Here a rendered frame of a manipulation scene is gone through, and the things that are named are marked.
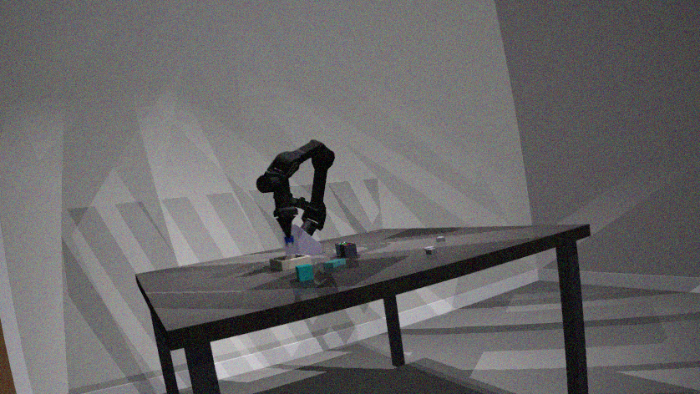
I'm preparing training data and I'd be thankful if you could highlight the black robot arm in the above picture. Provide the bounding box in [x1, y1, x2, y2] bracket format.
[256, 139, 335, 236]

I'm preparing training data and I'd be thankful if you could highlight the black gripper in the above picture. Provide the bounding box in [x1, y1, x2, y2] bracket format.
[273, 190, 298, 238]

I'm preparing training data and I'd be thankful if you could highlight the light blue rectangular block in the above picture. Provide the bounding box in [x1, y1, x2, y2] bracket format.
[323, 259, 346, 268]

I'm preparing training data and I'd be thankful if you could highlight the teal cube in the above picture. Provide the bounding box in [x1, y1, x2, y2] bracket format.
[296, 264, 313, 281]

